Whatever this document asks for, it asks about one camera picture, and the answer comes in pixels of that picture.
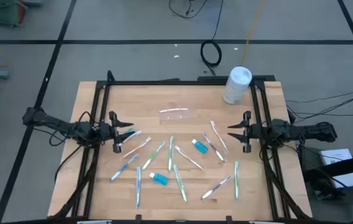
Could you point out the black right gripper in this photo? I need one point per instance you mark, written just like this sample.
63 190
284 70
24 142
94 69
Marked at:
257 130

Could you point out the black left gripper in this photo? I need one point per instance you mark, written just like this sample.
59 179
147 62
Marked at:
106 130

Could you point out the blue mouthwash bottle white cap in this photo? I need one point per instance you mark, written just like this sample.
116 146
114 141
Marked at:
158 179
130 131

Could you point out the purple toothbrush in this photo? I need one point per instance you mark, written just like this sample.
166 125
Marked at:
215 187
212 147

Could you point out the blue toothbrush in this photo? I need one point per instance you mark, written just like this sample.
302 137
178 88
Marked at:
122 169

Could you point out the green toothbrush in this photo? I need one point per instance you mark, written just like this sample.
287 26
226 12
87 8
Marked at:
153 155
171 155
179 182

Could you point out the clear plastic wrapper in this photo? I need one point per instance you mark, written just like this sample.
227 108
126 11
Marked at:
138 186
236 180

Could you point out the clear plastic toothbrush holder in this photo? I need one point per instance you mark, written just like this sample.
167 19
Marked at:
176 115

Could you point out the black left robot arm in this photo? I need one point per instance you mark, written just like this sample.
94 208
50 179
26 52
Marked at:
55 123

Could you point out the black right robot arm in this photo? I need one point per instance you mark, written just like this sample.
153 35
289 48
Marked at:
304 130

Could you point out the white wipes canister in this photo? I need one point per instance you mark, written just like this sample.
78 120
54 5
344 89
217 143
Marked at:
235 87

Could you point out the black metal stand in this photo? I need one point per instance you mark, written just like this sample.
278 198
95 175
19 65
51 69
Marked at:
350 164

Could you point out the green bag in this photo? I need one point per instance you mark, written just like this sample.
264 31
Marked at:
4 12

